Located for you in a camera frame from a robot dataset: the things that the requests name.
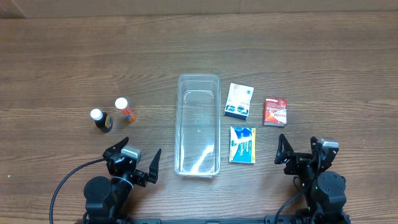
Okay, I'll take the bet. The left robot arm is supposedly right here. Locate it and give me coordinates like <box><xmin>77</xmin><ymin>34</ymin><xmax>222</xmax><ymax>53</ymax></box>
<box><xmin>83</xmin><ymin>137</ymin><xmax>161</xmax><ymax>223</ymax></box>

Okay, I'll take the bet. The dark bottle white cap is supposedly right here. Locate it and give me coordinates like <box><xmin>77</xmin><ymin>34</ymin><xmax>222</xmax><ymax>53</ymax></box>
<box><xmin>90</xmin><ymin>108</ymin><xmax>113</xmax><ymax>133</ymax></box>

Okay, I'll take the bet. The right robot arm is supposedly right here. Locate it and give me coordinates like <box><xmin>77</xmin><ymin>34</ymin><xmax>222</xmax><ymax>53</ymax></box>
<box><xmin>271</xmin><ymin>134</ymin><xmax>351</xmax><ymax>223</ymax></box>

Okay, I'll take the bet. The blue yellow VapoDrops box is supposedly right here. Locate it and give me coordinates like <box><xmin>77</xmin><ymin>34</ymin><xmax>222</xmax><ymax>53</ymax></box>
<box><xmin>229</xmin><ymin>127</ymin><xmax>256</xmax><ymax>164</ymax></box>

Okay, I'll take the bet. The red medicine box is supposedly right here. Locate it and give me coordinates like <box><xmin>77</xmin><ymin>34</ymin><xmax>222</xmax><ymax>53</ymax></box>
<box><xmin>263</xmin><ymin>98</ymin><xmax>287</xmax><ymax>127</ymax></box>

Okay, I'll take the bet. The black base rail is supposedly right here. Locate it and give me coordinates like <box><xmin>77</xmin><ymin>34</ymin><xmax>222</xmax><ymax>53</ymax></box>
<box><xmin>74</xmin><ymin>215</ymin><xmax>299</xmax><ymax>224</ymax></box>

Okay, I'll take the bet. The orange tube white cap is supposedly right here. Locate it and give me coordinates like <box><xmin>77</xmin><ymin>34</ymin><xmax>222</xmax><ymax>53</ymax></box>
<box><xmin>114</xmin><ymin>97</ymin><xmax>137</xmax><ymax>123</ymax></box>

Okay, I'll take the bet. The clear plastic container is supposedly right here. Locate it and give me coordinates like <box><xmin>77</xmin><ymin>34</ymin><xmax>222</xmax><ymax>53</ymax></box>
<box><xmin>174</xmin><ymin>73</ymin><xmax>221</xmax><ymax>178</ymax></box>

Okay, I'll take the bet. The white and blue medicine box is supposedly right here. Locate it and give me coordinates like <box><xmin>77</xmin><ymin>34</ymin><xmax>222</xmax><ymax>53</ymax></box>
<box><xmin>224</xmin><ymin>83</ymin><xmax>254</xmax><ymax>120</ymax></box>

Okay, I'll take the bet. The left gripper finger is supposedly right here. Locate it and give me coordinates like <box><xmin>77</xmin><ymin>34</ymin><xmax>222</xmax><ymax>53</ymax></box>
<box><xmin>147</xmin><ymin>149</ymin><xmax>162</xmax><ymax>184</ymax></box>
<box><xmin>103</xmin><ymin>137</ymin><xmax>129</xmax><ymax>157</ymax></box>

